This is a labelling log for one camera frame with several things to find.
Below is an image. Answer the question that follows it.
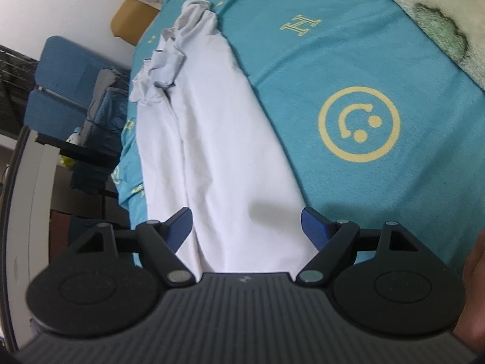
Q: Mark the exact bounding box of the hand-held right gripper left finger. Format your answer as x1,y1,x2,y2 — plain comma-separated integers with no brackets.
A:
74,207,198,287

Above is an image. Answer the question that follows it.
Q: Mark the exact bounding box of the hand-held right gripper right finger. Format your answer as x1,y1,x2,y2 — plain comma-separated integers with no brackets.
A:
296,207,423,286

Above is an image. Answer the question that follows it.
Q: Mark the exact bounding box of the white garment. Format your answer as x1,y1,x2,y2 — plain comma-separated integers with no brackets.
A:
129,0,319,274

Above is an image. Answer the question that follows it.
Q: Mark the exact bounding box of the white table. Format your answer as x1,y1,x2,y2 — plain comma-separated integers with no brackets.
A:
8,127,126,349

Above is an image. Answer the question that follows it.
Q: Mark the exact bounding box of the grey cloth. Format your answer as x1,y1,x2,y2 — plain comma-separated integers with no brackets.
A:
89,69,132,123

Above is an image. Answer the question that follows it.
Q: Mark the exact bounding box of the short blue covered chair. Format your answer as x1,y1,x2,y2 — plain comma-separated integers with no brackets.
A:
25,89,126,200

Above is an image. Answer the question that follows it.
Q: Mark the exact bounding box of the person's leg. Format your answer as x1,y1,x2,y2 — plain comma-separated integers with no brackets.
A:
453,229,485,354

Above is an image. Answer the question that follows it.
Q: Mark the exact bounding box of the teal smiley print bed sheet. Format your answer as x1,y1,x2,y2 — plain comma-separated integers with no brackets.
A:
112,0,485,274

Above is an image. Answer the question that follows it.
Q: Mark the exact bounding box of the tall blue covered chair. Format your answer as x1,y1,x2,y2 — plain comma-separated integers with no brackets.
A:
35,36,132,160

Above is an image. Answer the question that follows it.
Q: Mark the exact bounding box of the mustard yellow headboard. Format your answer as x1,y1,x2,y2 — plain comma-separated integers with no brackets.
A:
111,0,160,47

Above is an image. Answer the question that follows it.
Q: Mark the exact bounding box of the dark window with metal grille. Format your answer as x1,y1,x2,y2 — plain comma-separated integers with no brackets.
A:
0,43,39,136

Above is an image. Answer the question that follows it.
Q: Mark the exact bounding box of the green cartoon print blanket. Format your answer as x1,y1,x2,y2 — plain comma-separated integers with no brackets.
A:
366,0,485,92

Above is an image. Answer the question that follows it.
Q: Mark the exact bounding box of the black cable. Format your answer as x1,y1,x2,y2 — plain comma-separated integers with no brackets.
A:
86,95,126,131

